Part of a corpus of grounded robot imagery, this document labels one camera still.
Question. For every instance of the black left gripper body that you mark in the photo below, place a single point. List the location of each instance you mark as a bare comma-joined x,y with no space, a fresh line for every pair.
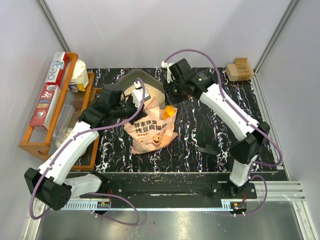
124,110

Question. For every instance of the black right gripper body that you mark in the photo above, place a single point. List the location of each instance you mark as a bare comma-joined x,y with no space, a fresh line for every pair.
175,92

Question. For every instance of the yellow plastic litter scoop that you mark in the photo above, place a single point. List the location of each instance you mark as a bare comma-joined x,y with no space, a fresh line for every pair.
168,112

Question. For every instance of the pink cat litter bag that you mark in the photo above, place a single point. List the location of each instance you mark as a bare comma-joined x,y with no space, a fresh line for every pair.
151,133

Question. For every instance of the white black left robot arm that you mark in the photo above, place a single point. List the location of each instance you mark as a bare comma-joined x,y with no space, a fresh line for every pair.
111,109

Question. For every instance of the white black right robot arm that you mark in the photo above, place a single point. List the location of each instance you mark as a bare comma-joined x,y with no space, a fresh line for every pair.
250,133

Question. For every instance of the grey plastic litter box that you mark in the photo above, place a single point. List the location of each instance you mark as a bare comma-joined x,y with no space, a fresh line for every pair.
153,86

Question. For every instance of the brown cardboard box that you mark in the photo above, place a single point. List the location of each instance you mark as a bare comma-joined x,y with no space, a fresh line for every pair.
240,70

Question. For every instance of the red white toothpaste box upper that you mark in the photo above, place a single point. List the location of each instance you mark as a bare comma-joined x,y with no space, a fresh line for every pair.
57,69

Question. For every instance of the red white toothpaste box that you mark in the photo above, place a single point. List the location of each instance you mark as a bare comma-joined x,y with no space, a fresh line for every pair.
57,69
45,106

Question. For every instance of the red white toothpaste box lower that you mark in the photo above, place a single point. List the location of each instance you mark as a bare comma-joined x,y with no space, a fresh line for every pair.
45,106

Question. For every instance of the orange wooden tray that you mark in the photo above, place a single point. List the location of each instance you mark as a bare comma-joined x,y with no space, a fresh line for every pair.
87,161

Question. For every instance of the white paper flour bag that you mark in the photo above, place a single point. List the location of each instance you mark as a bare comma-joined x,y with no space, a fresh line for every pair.
79,80

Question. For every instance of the clear plastic container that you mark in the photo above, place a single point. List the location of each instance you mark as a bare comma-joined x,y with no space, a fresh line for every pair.
63,121

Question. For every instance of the white round cup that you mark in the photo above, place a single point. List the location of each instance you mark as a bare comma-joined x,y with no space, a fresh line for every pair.
83,152

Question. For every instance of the black bag clip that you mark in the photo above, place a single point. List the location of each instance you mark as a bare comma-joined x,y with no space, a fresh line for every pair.
208,149

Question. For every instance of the orange wooden rack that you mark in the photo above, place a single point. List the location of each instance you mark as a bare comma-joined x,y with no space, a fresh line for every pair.
67,91

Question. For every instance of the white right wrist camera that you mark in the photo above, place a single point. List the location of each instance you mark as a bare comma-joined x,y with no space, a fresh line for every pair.
166,67

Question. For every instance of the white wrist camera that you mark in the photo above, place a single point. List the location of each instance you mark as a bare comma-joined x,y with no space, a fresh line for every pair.
137,94
166,67

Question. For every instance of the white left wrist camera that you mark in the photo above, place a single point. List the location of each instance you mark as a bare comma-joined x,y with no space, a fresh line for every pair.
137,94

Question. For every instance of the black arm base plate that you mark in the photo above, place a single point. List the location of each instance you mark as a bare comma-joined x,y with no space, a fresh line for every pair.
212,185

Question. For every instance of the aluminium rail frame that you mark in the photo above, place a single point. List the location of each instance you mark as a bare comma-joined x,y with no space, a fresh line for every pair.
194,202

